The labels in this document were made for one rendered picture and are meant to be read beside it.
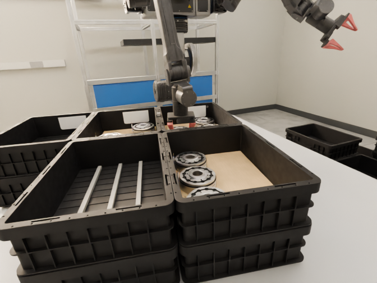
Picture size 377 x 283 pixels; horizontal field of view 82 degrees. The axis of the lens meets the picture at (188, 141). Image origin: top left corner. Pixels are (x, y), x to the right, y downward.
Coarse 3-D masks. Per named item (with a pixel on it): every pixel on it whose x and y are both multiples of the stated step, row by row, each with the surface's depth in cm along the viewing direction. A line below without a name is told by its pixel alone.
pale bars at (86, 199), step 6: (120, 168) 71; (96, 174) 68; (120, 174) 68; (138, 174) 67; (96, 180) 66; (114, 180) 64; (138, 180) 64; (90, 186) 62; (114, 186) 61; (138, 186) 61; (90, 192) 59; (114, 192) 59; (138, 192) 58; (84, 198) 57; (114, 198) 57; (138, 198) 56; (84, 204) 54; (108, 204) 54; (84, 210) 53
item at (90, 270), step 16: (144, 256) 42; (160, 256) 43; (176, 256) 44; (48, 272) 40; (64, 272) 40; (80, 272) 41; (96, 272) 42; (112, 272) 44; (128, 272) 44; (144, 272) 45; (160, 272) 45; (176, 272) 50
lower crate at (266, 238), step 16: (224, 240) 45; (240, 240) 45; (256, 240) 46; (272, 240) 47; (288, 240) 49; (304, 240) 51; (192, 256) 44; (208, 256) 47; (224, 256) 48; (240, 256) 48; (256, 256) 49; (272, 256) 50; (288, 256) 51; (192, 272) 48; (208, 272) 49; (224, 272) 49; (240, 272) 49
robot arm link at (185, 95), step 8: (168, 72) 74; (168, 80) 75; (184, 80) 78; (184, 88) 70; (192, 88) 71; (176, 96) 75; (184, 96) 71; (192, 96) 72; (184, 104) 72; (192, 104) 73
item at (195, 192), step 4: (200, 188) 55; (204, 188) 55; (208, 188) 55; (212, 188) 55; (216, 188) 55; (192, 192) 53; (196, 192) 54; (200, 192) 53; (216, 192) 53; (220, 192) 53; (188, 196) 52; (192, 196) 53
